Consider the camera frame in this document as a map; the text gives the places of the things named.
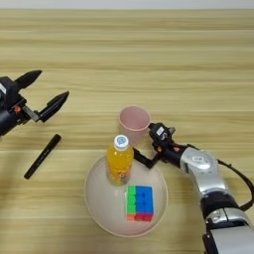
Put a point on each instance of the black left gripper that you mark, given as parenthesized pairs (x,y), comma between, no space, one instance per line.
(10,120)

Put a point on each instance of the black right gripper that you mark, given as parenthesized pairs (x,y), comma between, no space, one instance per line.
(170,152)

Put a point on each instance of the orange juice bottle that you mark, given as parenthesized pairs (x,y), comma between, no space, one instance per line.
(119,163)

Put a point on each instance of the pink plastic cup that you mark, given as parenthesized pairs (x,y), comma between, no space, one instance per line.
(134,124)

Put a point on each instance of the black marker pen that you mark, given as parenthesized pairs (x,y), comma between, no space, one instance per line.
(42,156)

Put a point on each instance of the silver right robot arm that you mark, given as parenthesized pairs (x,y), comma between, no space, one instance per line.
(211,185)

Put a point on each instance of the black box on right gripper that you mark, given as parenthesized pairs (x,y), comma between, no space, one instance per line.
(160,132)

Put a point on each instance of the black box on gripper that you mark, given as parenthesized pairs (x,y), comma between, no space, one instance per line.
(160,132)
(8,92)

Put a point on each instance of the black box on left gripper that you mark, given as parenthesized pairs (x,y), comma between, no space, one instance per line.
(8,92)

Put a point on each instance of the colourful puzzle cube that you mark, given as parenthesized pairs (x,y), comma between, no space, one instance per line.
(141,202)

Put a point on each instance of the beige round plate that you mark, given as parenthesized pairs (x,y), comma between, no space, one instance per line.
(105,205)

